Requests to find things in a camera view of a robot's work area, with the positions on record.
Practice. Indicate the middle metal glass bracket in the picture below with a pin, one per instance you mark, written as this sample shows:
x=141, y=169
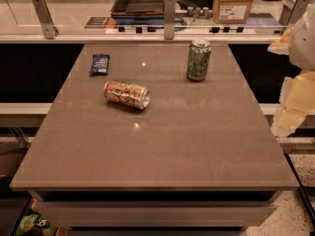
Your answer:
x=169, y=17

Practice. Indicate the dark printed placard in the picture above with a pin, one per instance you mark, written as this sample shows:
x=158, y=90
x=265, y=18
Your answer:
x=97, y=22

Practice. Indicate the right metal glass bracket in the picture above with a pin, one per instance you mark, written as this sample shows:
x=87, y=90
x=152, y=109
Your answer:
x=292, y=12

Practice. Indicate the cardboard box with label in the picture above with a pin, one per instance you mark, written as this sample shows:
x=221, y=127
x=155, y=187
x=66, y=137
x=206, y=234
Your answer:
x=231, y=11

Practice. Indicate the grey table drawer front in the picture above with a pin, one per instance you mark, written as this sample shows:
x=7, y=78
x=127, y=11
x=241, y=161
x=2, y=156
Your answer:
x=155, y=214

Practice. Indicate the metal glass bracket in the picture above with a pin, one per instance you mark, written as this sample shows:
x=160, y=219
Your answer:
x=292, y=12
x=169, y=17
x=50, y=30

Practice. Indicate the dark blue snack packet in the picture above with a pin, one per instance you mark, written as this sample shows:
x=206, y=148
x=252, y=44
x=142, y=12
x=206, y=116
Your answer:
x=100, y=64

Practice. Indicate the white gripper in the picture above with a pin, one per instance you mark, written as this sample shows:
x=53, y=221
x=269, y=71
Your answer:
x=304, y=44

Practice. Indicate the green soda can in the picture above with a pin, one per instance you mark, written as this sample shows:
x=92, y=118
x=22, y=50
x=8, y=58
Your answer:
x=198, y=59

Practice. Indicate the left metal glass bracket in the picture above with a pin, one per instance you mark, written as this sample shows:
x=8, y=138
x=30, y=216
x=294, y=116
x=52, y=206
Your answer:
x=50, y=30

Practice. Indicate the orange soda can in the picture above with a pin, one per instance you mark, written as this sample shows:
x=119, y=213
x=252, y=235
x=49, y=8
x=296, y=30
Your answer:
x=128, y=94

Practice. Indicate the green chip bag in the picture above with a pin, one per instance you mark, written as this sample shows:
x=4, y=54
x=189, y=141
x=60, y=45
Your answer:
x=35, y=225

